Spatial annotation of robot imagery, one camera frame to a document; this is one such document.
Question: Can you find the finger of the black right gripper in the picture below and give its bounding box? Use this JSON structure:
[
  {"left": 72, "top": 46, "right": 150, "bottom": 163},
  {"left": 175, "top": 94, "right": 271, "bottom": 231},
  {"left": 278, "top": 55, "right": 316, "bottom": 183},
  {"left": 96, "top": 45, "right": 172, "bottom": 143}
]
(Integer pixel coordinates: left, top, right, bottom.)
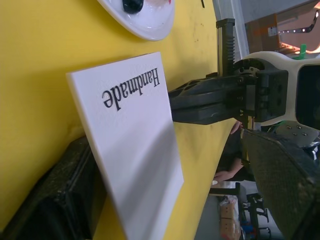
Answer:
[
  {"left": 167, "top": 74, "right": 251, "bottom": 102},
  {"left": 169, "top": 90, "right": 241, "bottom": 126}
]

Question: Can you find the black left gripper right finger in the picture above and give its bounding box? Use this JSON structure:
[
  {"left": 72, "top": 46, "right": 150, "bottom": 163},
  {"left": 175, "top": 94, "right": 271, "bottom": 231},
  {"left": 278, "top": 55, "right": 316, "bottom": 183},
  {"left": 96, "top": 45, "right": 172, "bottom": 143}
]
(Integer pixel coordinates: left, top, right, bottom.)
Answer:
[{"left": 240, "top": 128, "right": 320, "bottom": 240}]

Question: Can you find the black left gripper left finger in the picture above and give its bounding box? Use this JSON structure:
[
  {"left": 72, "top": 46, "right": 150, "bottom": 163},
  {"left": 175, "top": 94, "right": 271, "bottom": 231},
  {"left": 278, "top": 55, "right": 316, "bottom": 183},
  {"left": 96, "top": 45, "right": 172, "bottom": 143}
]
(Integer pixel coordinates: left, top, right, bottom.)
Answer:
[{"left": 0, "top": 136, "right": 108, "bottom": 240}]

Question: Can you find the white Handmade matchbox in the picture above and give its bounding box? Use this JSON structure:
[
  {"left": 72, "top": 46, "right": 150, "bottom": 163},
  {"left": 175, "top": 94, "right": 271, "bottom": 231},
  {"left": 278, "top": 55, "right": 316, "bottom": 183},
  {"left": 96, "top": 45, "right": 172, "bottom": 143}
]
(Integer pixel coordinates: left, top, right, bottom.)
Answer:
[{"left": 65, "top": 51, "right": 185, "bottom": 240}]

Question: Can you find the white cake plate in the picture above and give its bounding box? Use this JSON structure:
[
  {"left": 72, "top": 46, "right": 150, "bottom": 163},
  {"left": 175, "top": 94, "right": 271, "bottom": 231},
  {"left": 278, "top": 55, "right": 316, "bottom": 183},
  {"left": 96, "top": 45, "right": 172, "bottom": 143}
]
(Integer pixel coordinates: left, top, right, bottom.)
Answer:
[{"left": 96, "top": 0, "right": 176, "bottom": 41}]

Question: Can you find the dark berry cake decoration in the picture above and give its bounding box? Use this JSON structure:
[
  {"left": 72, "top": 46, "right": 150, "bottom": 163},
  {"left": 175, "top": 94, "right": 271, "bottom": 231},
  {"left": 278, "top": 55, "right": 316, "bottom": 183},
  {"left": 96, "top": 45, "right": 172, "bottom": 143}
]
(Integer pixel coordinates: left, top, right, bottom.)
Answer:
[{"left": 121, "top": 0, "right": 145, "bottom": 15}]

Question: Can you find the person in dark clothes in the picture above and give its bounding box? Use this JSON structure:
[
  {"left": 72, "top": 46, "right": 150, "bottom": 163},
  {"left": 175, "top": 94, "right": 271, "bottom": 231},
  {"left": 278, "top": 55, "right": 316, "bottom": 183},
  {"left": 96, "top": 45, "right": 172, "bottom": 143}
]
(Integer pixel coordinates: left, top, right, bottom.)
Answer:
[{"left": 213, "top": 122, "right": 254, "bottom": 183}]

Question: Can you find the brown cardboard box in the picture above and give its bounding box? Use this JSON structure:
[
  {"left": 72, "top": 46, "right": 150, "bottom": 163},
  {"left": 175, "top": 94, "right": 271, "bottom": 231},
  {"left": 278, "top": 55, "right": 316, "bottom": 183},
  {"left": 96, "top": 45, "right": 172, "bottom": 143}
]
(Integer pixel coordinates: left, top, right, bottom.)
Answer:
[
  {"left": 219, "top": 199, "right": 241, "bottom": 240},
  {"left": 246, "top": 13, "right": 279, "bottom": 55}
]

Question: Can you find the yellow foam mat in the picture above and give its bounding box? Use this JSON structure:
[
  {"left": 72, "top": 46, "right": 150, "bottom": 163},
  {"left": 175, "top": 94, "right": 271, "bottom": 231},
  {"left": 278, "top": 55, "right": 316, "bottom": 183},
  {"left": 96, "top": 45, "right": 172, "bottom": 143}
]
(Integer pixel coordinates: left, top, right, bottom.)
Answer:
[{"left": 0, "top": 0, "right": 242, "bottom": 240}]

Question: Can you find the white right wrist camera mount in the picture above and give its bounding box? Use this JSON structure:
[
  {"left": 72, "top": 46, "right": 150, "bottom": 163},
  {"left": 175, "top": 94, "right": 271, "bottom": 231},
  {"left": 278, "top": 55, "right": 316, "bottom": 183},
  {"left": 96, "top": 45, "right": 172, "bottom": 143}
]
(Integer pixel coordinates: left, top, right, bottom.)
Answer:
[{"left": 241, "top": 51, "right": 320, "bottom": 126}]

